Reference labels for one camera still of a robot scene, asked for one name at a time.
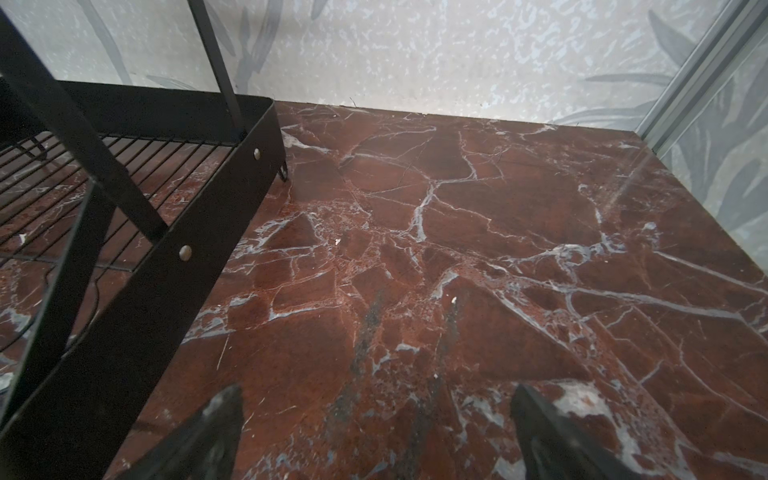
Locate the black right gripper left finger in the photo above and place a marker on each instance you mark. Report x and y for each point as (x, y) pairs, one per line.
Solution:
(204, 446)

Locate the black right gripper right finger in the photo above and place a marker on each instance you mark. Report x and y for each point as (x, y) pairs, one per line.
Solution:
(553, 447)

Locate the black wire dish rack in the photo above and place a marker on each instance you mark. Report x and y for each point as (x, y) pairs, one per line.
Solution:
(75, 397)

